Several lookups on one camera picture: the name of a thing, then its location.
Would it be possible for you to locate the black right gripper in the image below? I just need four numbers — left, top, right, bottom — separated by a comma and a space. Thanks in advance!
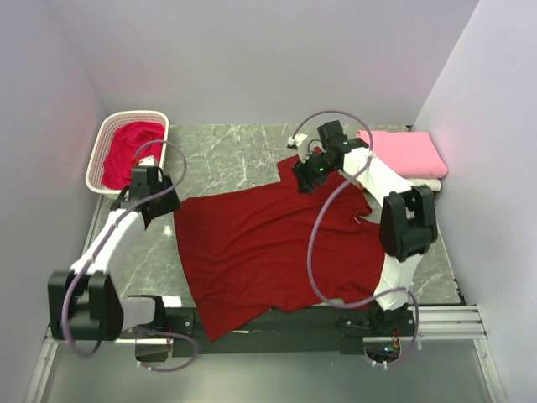
289, 149, 337, 196

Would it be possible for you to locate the dark red t shirt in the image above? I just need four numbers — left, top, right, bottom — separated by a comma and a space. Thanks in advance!
174, 158, 384, 341

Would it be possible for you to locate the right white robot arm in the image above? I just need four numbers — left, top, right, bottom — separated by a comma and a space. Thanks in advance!
287, 121, 438, 335

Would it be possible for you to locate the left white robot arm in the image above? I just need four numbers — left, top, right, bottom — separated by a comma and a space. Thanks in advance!
47, 166, 180, 342

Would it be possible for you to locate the white plastic laundry basket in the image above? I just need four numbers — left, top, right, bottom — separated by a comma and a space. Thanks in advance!
85, 110, 169, 199

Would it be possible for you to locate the crimson t shirt in basket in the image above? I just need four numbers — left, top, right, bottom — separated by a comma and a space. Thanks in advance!
102, 121, 164, 191

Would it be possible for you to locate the folded pink t shirt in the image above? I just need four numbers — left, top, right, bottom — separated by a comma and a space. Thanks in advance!
372, 131, 448, 179

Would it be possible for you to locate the folded white t shirt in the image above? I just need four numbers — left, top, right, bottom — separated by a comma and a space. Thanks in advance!
409, 178, 441, 192

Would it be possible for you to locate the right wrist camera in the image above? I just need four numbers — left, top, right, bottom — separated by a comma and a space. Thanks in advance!
287, 133, 308, 149

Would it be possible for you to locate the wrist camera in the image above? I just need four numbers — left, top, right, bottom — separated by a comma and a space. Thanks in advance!
131, 155, 159, 168
287, 133, 308, 149

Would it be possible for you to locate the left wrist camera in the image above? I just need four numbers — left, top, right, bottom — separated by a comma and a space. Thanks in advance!
131, 155, 159, 168

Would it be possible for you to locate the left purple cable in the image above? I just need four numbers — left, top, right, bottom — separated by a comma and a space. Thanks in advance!
60, 139, 189, 358

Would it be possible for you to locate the purple cable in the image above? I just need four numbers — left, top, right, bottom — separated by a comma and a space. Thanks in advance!
60, 139, 189, 358
291, 109, 420, 369

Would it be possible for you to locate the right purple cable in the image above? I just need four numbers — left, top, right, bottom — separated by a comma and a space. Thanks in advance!
291, 109, 420, 369

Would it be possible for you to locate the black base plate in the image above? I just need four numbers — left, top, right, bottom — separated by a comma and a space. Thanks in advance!
117, 305, 410, 363

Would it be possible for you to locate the aluminium rail frame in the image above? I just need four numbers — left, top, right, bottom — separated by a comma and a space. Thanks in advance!
41, 305, 490, 345

